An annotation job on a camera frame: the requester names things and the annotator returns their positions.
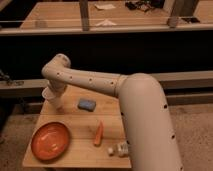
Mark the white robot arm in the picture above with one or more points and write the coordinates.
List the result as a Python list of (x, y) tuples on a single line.
[(143, 106)]

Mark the small wooden table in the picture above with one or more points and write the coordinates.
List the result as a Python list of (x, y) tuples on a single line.
[(83, 124)]

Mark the small clear cup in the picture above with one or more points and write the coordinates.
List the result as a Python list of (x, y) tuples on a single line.
[(40, 22)]

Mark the metal clamp bracket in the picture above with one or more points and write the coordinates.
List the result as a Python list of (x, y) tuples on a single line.
[(9, 81)]

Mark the orange carrot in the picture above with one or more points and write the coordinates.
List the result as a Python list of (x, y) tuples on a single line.
[(99, 134)]

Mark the folded white paper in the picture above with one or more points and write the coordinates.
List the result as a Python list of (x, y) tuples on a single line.
[(105, 22)]

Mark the grey metal post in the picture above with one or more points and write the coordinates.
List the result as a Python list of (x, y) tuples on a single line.
[(175, 11), (84, 12)]

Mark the white paper sheet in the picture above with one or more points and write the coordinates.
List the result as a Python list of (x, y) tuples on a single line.
[(105, 7)]

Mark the grey metal post right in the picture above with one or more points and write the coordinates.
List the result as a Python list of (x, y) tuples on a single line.
[(175, 11)]

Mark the black flat device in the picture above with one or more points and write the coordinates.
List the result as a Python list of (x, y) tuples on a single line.
[(191, 19)]

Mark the orange bowl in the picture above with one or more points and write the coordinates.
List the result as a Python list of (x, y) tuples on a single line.
[(50, 141)]

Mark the blue sponge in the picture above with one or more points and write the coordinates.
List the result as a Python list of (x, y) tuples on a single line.
[(86, 104)]

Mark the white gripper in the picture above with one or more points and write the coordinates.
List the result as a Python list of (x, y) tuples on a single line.
[(55, 94)]

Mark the white ceramic cup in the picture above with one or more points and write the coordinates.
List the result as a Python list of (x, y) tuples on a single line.
[(56, 103)]

